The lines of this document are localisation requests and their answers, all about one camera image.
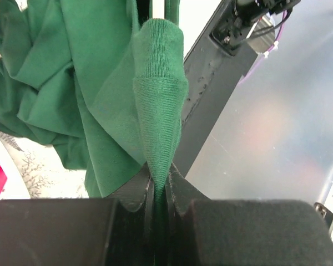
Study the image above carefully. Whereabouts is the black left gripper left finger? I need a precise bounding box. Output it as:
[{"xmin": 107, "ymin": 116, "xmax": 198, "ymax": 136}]
[{"xmin": 0, "ymin": 166, "xmax": 154, "ymax": 265}]

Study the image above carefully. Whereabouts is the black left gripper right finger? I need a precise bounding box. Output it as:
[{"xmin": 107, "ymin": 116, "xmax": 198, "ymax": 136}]
[{"xmin": 165, "ymin": 166, "xmax": 333, "ymax": 265}]

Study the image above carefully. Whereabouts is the green t shirt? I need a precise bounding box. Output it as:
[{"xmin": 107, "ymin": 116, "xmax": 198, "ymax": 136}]
[{"xmin": 0, "ymin": 0, "xmax": 189, "ymax": 203}]

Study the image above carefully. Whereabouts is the floral patterned table mat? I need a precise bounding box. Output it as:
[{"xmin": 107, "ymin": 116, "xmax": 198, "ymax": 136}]
[{"xmin": 0, "ymin": 131, "xmax": 88, "ymax": 198}]

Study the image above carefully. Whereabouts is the white plastic laundry basket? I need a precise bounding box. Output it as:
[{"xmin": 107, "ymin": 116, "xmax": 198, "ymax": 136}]
[{"xmin": 0, "ymin": 140, "xmax": 31, "ymax": 200}]

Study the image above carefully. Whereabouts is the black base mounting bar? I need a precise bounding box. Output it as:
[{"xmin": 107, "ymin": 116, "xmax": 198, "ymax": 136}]
[{"xmin": 173, "ymin": 1, "xmax": 258, "ymax": 176}]

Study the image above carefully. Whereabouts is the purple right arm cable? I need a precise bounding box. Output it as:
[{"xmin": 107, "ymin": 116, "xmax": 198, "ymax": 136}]
[{"xmin": 240, "ymin": 8, "xmax": 294, "ymax": 85}]

